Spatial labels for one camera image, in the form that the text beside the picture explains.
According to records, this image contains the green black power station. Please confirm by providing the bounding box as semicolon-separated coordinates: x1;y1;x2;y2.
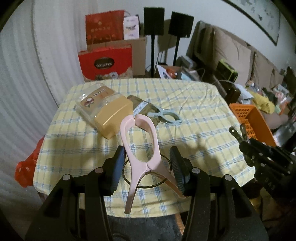
216;59;238;82

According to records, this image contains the yellow checked tablecloth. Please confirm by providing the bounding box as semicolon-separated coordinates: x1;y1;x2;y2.
33;79;255;217

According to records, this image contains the olive card packet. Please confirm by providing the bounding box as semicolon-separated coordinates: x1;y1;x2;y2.
127;95;159;116

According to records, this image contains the large beige cushion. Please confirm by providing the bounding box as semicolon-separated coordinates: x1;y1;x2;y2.
211;28;252;85

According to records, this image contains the black speaker on stand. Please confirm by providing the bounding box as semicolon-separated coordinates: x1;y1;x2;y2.
168;11;194;66
144;7;165;78

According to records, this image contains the orange plastic basket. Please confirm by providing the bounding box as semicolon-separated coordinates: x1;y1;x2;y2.
229;103;276;147

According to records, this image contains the grey clothes clip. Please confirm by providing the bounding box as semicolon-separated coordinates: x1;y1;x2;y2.
228;123;250;144

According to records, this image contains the small pink white box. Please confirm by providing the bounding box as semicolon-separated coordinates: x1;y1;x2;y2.
123;16;139;40

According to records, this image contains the red collection gift box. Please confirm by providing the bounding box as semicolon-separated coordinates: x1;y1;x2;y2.
78;44;132;82

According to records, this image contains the middle beige cushion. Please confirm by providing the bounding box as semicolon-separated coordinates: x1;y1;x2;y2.
251;52;277;90

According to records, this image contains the framed ink painting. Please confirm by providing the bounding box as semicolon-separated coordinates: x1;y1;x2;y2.
225;0;281;46

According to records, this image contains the left black speaker on stand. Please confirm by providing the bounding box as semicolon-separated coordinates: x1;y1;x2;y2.
144;7;165;78

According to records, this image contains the brown cardboard box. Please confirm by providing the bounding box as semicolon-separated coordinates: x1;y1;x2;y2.
87;37;147;77

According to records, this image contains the yellow cloth on sofa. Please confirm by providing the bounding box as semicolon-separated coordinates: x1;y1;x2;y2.
249;91;275;114

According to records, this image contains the white curtain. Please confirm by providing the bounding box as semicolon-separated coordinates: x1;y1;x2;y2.
0;0;100;209

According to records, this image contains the red gift box upper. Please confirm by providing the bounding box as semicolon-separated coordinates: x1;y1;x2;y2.
85;10;125;45

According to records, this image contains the blue clothes clip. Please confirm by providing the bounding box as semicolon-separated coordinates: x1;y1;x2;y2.
147;106;183;125

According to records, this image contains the tan boxed packet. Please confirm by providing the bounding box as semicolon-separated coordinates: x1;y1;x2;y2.
76;81;133;140

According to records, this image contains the brown sofa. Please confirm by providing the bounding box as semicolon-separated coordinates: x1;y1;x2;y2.
186;21;292;130

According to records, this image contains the red plastic bag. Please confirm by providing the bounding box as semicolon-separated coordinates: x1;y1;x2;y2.
15;137;44;188

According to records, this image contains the pink clothes clip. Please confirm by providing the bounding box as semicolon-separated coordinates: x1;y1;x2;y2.
120;114;183;217

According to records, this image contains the right black speaker on stand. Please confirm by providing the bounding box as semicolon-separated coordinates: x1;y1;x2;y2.
168;11;194;66

